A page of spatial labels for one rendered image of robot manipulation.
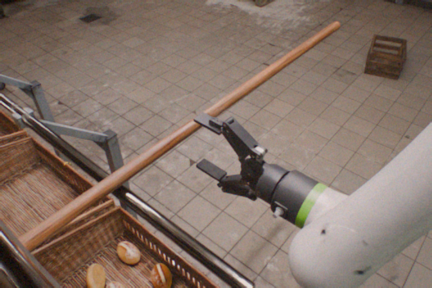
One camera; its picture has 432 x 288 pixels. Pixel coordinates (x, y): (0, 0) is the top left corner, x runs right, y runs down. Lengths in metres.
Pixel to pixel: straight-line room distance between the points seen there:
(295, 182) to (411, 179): 0.25
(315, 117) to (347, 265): 2.46
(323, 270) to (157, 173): 1.95
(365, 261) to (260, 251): 1.54
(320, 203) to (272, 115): 2.25
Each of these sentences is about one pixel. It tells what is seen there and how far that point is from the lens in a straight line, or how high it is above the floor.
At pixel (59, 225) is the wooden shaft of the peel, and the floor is 1.20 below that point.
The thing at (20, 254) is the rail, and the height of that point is 1.44.
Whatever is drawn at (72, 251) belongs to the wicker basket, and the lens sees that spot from 1.27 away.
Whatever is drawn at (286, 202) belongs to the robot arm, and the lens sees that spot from 0.64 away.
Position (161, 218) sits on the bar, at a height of 1.17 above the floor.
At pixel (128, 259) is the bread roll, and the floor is 0.63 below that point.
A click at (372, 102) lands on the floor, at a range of 3.24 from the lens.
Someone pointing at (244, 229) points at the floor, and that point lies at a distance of 2.08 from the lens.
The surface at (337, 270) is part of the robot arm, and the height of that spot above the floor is 1.30.
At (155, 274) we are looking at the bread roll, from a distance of 1.22.
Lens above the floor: 1.72
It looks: 43 degrees down
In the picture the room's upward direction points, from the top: straight up
